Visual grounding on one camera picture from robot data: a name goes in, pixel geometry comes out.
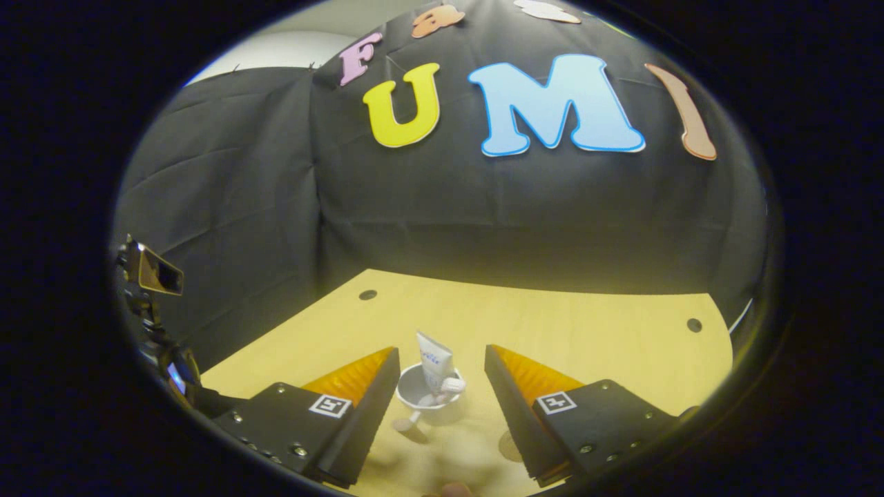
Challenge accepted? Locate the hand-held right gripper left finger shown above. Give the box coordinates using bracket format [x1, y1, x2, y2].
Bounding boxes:
[211, 347, 401, 489]

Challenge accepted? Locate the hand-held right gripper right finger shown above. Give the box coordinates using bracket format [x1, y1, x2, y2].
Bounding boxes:
[484, 344, 681, 488]

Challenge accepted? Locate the white cup with wooden handle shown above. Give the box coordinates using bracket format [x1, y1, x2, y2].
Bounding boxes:
[392, 362, 465, 433]

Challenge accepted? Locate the white toothpaste tube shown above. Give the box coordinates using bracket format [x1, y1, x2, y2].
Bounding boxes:
[416, 331, 462, 398]

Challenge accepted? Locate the light wooden desktop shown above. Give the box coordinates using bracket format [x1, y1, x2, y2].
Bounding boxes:
[200, 269, 734, 497]

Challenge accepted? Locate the white cable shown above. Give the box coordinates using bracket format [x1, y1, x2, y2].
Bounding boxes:
[731, 297, 755, 335]

